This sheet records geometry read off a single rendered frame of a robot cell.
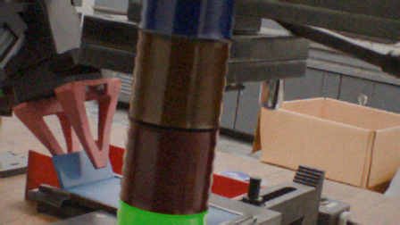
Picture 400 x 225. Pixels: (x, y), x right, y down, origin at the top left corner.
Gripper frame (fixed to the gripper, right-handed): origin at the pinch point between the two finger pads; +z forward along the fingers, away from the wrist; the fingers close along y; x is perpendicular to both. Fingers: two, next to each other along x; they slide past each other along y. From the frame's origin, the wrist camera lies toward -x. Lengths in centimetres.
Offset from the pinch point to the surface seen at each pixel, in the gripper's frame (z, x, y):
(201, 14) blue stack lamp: -2.7, -27.1, 31.8
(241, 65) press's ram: -3.2, -2.4, 19.1
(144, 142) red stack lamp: 1.2, -28.0, 28.2
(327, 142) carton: 9, 213, -76
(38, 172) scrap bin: -1.1, 12.0, -18.0
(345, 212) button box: 13.4, 33.8, 6.9
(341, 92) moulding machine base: -14, 451, -164
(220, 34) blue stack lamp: -1.9, -26.3, 31.8
